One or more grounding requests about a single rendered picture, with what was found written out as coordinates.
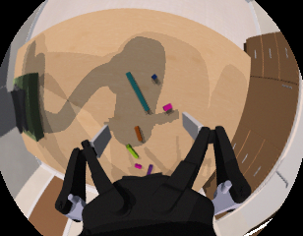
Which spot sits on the small magenta block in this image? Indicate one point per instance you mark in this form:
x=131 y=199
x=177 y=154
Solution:
x=138 y=166
x=168 y=106

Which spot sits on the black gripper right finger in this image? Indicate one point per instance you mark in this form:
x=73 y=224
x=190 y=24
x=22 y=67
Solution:
x=232 y=187

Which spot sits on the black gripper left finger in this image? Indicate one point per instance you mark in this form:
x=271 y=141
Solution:
x=72 y=198

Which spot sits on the orange rod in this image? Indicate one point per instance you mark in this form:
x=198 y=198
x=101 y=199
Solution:
x=137 y=129

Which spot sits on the turquoise rod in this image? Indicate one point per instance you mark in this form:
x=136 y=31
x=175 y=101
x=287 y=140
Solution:
x=137 y=91

